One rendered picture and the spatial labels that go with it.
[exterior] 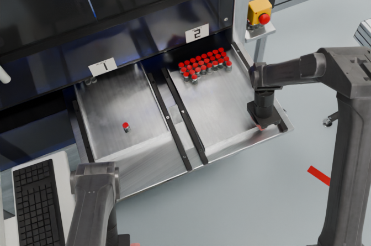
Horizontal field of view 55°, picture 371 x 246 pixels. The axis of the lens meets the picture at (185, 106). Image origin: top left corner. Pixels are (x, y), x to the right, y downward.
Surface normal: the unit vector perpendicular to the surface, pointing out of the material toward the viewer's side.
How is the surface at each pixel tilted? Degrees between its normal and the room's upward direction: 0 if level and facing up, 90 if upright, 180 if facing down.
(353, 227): 48
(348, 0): 0
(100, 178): 41
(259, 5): 0
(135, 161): 0
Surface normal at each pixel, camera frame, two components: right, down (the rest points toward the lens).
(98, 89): -0.07, -0.48
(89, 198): 0.00, -0.94
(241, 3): 0.37, 0.80
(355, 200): 0.09, 0.32
